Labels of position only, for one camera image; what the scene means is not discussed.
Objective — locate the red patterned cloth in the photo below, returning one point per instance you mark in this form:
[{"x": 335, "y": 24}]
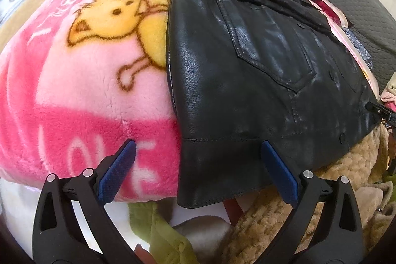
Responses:
[{"x": 329, "y": 12}]

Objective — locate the pile of folded clothes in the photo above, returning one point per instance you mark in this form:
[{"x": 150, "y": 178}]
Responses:
[{"x": 389, "y": 90}]

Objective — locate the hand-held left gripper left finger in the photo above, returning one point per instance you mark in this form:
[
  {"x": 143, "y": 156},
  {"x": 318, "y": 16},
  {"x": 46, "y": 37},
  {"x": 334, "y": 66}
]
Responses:
[{"x": 116, "y": 172}]

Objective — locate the pink cartoon printed blanket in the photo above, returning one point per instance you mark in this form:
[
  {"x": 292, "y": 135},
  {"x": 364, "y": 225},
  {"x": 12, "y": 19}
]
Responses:
[{"x": 77, "y": 97}]

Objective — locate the grey quilted headboard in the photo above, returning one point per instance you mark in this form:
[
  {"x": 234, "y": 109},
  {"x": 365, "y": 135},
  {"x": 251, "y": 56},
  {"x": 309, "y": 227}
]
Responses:
[{"x": 365, "y": 10}]

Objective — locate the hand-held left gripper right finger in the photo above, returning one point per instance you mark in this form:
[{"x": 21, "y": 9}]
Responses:
[{"x": 280, "y": 172}]

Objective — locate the olive green cloth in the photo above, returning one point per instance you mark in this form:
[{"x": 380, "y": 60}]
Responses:
[{"x": 167, "y": 239}]

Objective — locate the person's left hand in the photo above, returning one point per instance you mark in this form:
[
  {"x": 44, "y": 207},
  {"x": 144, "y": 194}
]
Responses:
[{"x": 145, "y": 256}]

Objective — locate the black leather jacket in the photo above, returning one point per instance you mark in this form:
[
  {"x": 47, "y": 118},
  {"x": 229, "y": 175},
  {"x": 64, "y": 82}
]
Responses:
[{"x": 247, "y": 97}]

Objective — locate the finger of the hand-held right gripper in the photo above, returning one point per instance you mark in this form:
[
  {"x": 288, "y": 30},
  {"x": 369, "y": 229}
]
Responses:
[{"x": 376, "y": 107}]

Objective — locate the dark blue patterned cloth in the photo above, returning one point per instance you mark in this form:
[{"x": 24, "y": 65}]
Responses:
[{"x": 359, "y": 47}]

